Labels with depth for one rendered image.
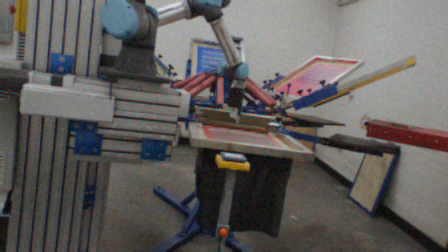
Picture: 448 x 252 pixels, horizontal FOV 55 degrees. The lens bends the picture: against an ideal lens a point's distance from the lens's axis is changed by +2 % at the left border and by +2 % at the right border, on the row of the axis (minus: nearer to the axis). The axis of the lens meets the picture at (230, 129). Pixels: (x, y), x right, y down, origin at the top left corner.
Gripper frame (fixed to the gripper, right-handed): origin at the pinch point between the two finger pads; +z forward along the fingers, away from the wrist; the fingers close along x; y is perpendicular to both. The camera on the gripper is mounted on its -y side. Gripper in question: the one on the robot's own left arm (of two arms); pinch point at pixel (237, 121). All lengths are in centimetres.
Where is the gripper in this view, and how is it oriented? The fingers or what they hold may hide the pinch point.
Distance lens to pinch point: 252.6
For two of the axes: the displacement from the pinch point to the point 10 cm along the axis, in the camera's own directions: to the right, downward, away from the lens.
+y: -9.8, -1.3, -1.5
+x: 1.2, 1.7, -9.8
